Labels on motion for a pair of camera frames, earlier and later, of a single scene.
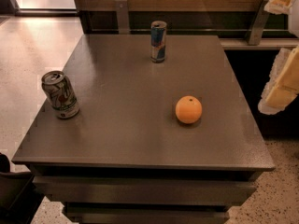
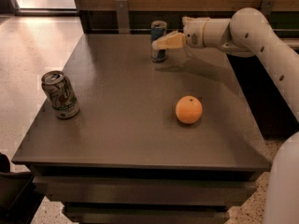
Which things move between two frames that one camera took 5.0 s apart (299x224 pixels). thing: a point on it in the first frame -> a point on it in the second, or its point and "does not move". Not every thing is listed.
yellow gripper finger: x=283 y=83 -> x=192 y=35
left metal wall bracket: x=121 y=7 does not move
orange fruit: x=188 y=109 does not move
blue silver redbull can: x=158 y=49 does not move
